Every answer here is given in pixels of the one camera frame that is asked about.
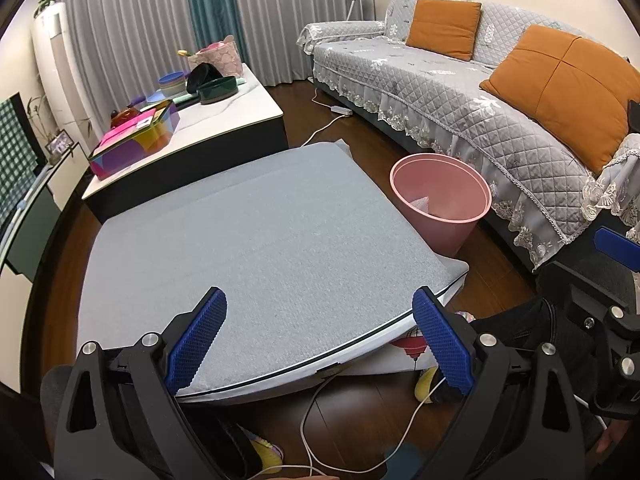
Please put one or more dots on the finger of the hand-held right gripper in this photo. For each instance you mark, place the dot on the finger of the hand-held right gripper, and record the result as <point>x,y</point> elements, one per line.
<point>617,245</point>
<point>595,295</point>

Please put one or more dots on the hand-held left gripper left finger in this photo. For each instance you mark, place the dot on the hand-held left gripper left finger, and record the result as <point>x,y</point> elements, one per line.
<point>197,342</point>

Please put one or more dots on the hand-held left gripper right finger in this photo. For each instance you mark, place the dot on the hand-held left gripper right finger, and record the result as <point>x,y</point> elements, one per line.
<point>442,345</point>

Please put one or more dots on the pink plastic bin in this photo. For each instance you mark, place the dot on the pink plastic bin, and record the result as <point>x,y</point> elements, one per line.
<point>440,235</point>

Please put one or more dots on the person's right hand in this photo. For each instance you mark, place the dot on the person's right hand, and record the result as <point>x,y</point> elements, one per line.
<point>610,446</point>

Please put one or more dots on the yellow shoe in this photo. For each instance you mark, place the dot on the yellow shoe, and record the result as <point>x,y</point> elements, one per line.
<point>425,385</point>
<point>267,455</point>

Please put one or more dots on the orange cushion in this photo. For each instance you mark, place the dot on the orange cushion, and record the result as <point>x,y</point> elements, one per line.
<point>555,95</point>
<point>442,27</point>

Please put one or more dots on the white and green cabinet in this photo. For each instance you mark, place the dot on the white and green cabinet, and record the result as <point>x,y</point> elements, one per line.
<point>35,230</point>

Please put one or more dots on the colourful box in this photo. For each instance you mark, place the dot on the colourful box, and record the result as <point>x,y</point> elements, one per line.
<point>135,145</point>

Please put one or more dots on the white marble coffee table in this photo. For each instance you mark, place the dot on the white marble coffee table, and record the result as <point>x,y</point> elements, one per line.
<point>225,120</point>

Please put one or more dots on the red teapot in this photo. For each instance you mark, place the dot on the red teapot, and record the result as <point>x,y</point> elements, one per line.
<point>122,117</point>

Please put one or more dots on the mint green tray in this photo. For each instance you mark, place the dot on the mint green tray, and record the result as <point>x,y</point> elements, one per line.
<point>181,100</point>

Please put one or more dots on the light blue plate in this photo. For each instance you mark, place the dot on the light blue plate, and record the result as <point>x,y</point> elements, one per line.
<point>155,96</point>

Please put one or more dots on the dark green open case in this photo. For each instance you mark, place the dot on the dark green open case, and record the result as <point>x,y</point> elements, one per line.
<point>220,91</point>

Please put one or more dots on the grey quilted sofa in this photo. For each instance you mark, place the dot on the grey quilted sofa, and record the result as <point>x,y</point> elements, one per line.
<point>425,75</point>

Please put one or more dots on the white power strip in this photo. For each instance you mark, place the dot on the white power strip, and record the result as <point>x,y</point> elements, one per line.
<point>340,109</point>

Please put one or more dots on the blue lidded container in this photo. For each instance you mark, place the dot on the blue lidded container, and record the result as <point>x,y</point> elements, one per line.
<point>172,85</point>

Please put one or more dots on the black bowl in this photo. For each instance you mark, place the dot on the black bowl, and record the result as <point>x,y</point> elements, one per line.
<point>200,77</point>

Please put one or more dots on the bamboo plant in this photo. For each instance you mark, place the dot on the bamboo plant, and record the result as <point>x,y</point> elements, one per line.
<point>40,120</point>

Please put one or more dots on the pink basket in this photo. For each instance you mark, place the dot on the pink basket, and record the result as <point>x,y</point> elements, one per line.
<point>222,60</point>

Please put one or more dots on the black television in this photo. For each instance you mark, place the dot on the black television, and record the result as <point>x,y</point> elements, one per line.
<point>22,110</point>

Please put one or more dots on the white standing air conditioner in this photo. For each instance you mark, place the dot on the white standing air conditioner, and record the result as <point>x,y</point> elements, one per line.
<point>55,60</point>

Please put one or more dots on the grey curtain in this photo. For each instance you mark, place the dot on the grey curtain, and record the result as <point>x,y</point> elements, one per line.
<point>125,25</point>
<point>290,20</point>

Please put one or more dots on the teal curtain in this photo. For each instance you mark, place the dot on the teal curtain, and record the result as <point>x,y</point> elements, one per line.
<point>210,5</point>

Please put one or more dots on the green potted plant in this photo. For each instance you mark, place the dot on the green potted plant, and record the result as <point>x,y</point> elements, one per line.
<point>44,4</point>

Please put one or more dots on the photo frame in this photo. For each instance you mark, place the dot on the photo frame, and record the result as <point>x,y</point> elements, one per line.
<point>57,142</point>

